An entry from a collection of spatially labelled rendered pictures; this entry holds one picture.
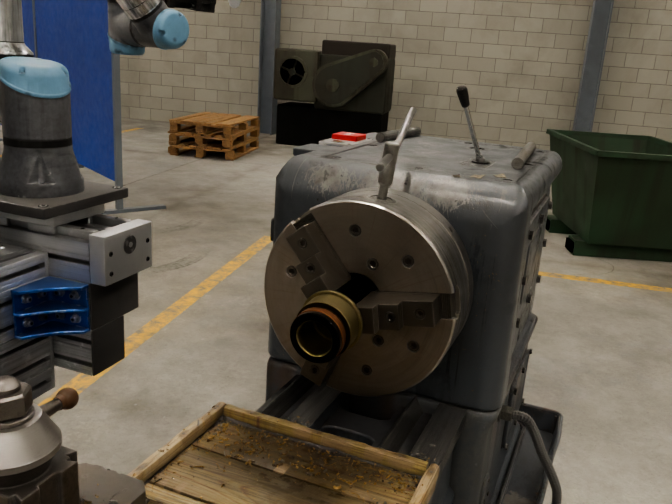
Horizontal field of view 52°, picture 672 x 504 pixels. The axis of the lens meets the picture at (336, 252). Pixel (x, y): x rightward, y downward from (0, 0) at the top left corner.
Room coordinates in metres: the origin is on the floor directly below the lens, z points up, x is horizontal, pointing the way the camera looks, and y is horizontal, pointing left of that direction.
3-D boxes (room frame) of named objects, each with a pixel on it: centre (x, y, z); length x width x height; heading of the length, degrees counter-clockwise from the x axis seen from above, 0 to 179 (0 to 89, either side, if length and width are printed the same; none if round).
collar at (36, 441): (0.49, 0.26, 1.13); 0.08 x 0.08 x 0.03
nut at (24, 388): (0.49, 0.26, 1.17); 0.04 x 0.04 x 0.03
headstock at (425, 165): (1.42, -0.19, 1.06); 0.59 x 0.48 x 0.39; 158
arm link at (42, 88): (1.26, 0.56, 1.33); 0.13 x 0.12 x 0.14; 48
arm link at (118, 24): (1.53, 0.46, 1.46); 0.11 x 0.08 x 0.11; 48
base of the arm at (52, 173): (1.25, 0.55, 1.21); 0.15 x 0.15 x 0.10
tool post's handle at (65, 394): (0.54, 0.24, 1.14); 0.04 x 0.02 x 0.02; 158
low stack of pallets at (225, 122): (9.06, 1.66, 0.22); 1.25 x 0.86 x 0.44; 171
